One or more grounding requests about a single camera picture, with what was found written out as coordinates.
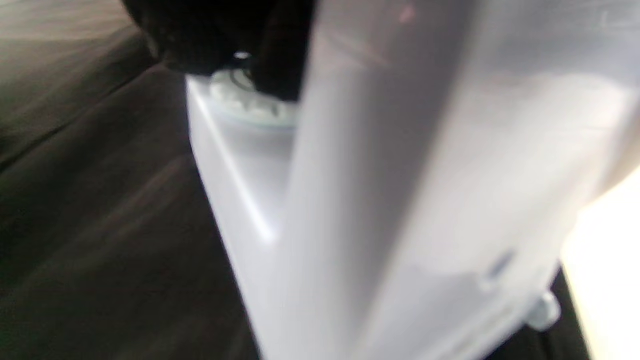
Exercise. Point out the person's right hand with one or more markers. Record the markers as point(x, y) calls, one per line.
point(210, 30)

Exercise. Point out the black trousers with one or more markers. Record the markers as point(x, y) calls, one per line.
point(100, 200)

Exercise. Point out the light blue electric iron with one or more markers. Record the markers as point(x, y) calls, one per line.
point(400, 200)

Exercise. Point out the white table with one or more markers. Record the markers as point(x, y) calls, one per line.
point(612, 260)

